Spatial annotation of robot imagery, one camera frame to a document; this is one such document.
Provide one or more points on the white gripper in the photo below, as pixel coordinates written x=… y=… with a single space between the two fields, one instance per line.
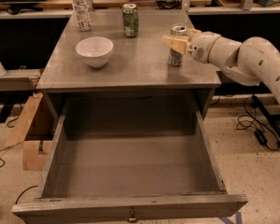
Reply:
x=202 y=48

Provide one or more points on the open grey top drawer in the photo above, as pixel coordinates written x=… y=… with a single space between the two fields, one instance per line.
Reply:
x=114 y=155

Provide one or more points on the white ceramic bowl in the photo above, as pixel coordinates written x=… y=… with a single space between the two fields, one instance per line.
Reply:
x=95 y=51

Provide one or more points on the green soda can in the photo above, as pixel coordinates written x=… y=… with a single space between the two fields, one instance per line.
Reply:
x=130 y=20

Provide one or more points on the wooden block stand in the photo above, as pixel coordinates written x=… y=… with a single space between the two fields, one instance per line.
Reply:
x=33 y=130

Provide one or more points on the brass drawer knob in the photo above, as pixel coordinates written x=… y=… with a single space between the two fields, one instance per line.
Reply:
x=132 y=219

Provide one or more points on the grey wooden cabinet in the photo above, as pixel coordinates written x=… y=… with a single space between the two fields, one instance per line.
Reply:
x=136 y=63

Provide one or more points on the silver redbull can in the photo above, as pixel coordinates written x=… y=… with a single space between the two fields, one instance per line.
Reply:
x=175 y=59

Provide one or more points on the clear plastic water bottle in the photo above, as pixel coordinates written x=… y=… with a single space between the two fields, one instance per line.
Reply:
x=81 y=10

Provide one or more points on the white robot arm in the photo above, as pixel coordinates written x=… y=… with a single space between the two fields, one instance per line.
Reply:
x=249 y=63

